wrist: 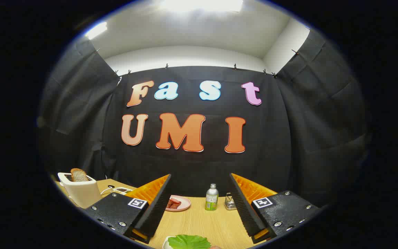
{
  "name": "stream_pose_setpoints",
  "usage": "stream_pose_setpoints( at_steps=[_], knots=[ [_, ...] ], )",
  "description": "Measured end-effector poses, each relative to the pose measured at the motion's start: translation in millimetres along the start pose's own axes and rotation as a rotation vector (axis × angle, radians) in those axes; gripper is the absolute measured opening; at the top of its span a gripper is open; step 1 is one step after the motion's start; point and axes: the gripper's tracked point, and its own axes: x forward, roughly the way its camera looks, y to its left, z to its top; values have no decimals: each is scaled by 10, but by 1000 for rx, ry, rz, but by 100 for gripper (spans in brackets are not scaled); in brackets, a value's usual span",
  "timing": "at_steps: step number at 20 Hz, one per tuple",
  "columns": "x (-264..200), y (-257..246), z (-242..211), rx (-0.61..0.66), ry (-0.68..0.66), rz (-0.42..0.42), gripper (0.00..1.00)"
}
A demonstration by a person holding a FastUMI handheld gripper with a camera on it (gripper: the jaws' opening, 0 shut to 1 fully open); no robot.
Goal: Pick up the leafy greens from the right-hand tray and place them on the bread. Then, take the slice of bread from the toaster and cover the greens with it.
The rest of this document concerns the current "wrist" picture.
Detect green label bottle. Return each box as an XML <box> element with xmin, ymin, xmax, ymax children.
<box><xmin>205</xmin><ymin>183</ymin><xmax>219</xmax><ymax>211</ymax></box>

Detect metal wire rack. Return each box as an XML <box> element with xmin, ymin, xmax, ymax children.
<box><xmin>224</xmin><ymin>194</ymin><xmax>237</xmax><ymax>211</ymax></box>

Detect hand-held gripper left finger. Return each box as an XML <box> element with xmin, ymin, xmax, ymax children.
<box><xmin>84</xmin><ymin>174</ymin><xmax>172</xmax><ymax>244</ymax></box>

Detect black backdrop cloth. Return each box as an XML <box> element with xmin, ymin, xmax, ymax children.
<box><xmin>37</xmin><ymin>29</ymin><xmax>372</xmax><ymax>208</ymax></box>

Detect pink plate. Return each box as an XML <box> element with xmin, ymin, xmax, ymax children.
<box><xmin>165</xmin><ymin>195</ymin><xmax>191</xmax><ymax>212</ymax></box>

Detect white toaster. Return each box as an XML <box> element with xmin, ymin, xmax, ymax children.
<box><xmin>57</xmin><ymin>172</ymin><xmax>103</xmax><ymax>209</ymax></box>

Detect green lettuce leaf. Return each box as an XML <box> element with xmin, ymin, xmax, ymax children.
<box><xmin>168</xmin><ymin>234</ymin><xmax>212</xmax><ymax>249</ymax></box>

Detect toasted bread slice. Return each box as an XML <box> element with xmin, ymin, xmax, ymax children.
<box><xmin>70</xmin><ymin>168</ymin><xmax>90</xmax><ymax>182</ymax></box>

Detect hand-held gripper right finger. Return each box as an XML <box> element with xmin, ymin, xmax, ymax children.
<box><xmin>228</xmin><ymin>173</ymin><xmax>322</xmax><ymax>244</ymax></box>

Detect ceiling light panel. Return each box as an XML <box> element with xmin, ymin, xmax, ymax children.
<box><xmin>84</xmin><ymin>21</ymin><xmax>108</xmax><ymax>40</ymax></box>
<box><xmin>159</xmin><ymin>0</ymin><xmax>244</xmax><ymax>12</ymax></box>

